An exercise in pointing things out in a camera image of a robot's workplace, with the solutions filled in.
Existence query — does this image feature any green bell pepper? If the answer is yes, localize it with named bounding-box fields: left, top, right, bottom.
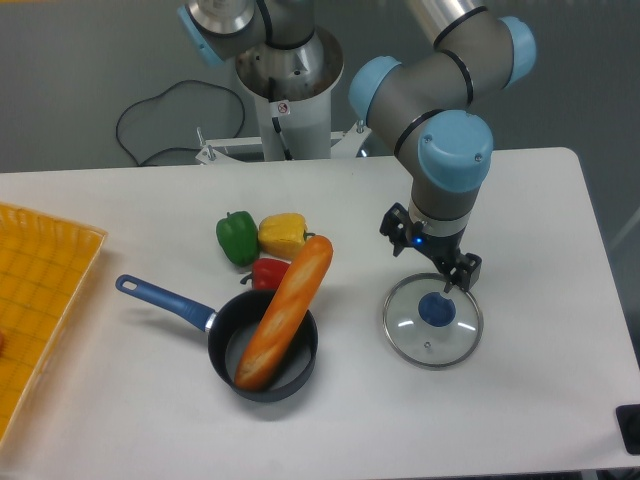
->
left=216, top=211, right=259, bottom=267

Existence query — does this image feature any yellow bell pepper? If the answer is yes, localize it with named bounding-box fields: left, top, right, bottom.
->
left=258, top=213, right=313, bottom=260

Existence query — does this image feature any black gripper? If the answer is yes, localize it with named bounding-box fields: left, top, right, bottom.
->
left=379, top=203, right=482, bottom=293

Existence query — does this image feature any black device at table edge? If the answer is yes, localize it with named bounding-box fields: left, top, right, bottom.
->
left=615, top=404, right=640, bottom=456

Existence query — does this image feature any yellow woven basket tray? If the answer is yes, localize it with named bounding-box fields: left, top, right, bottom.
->
left=1, top=203, right=108, bottom=442

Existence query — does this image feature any dark saucepan blue handle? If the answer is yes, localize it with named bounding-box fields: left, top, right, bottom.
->
left=115, top=274, right=318, bottom=403

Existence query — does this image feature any red bell pepper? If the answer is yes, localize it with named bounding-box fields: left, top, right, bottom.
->
left=240, top=258, right=289, bottom=290

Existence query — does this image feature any orange baguette bread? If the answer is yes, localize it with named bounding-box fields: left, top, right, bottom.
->
left=234, top=235, right=334, bottom=391

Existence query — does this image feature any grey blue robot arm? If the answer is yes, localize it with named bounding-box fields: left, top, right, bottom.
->
left=177, top=1, right=537, bottom=291

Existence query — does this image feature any glass pot lid blue knob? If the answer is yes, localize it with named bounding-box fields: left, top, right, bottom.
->
left=382, top=272, right=485, bottom=371

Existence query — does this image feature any black cable on floor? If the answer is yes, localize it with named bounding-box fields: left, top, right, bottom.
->
left=115, top=79, right=247, bottom=167

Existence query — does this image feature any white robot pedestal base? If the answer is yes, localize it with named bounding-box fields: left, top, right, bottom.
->
left=195, top=26, right=371, bottom=165

